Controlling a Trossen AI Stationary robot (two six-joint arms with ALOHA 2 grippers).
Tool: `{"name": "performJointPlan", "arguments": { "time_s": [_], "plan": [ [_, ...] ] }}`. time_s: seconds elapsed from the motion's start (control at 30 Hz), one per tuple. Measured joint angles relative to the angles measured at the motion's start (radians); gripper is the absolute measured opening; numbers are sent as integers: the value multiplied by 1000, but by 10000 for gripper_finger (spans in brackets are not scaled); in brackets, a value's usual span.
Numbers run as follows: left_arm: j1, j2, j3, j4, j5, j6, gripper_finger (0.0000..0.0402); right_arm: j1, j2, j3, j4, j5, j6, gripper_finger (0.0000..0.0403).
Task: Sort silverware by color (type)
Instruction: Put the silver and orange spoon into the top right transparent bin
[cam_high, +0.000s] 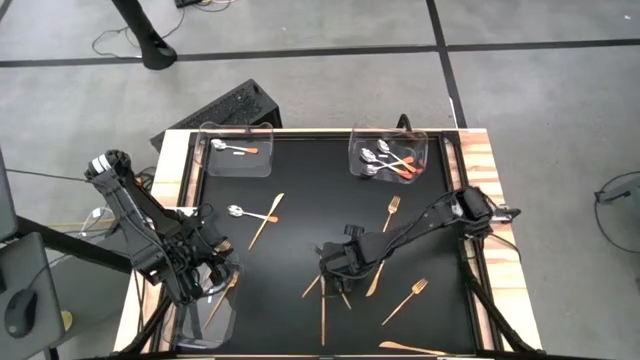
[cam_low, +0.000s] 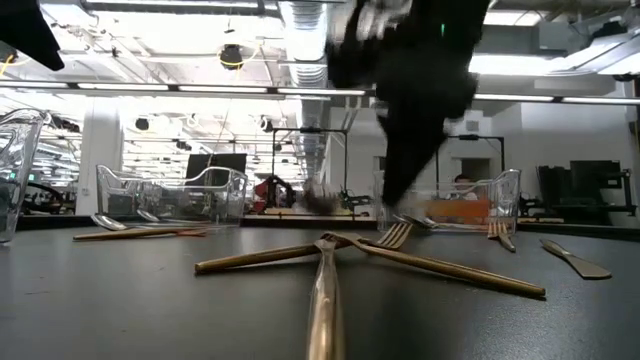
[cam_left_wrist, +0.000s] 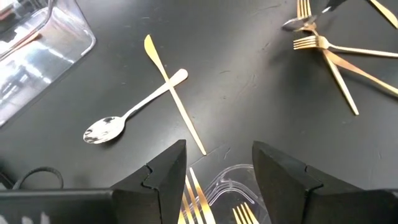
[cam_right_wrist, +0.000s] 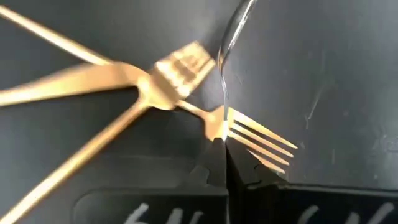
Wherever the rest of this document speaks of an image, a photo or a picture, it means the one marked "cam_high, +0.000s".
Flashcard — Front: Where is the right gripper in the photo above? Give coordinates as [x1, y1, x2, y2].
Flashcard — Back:
[319, 238, 375, 296]

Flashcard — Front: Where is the gold knife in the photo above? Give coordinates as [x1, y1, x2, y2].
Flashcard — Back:
[365, 258, 388, 298]
[247, 192, 286, 252]
[378, 340, 449, 357]
[319, 274, 327, 347]

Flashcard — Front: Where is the silver spoon orange handle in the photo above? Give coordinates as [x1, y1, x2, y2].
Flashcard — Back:
[227, 203, 280, 224]
[360, 155, 416, 179]
[210, 138, 260, 155]
[375, 138, 419, 175]
[359, 147, 414, 180]

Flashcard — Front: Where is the clear plastic bin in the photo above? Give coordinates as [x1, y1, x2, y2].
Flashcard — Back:
[169, 247, 244, 351]
[197, 121, 275, 179]
[348, 124, 430, 185]

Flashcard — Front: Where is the black perforated computer case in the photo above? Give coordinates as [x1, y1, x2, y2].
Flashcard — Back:
[149, 78, 284, 153]

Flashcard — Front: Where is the grey side table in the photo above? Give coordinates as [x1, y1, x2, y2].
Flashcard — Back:
[0, 231, 67, 360]

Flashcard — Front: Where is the black computer mouse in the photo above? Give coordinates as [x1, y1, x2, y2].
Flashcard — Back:
[3, 288, 39, 339]

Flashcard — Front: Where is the dark monitor edge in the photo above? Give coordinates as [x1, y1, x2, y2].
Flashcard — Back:
[0, 147, 20, 244]

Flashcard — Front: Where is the black stand leg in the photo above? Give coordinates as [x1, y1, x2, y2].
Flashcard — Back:
[110, 0, 178, 71]

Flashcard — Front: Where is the grey stand base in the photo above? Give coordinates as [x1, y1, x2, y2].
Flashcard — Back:
[593, 174, 640, 206]

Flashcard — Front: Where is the black frame brace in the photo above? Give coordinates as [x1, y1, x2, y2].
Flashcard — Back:
[117, 289, 184, 357]
[458, 239, 540, 355]

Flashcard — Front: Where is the black frame beam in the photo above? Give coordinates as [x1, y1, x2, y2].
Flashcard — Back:
[13, 214, 135, 275]

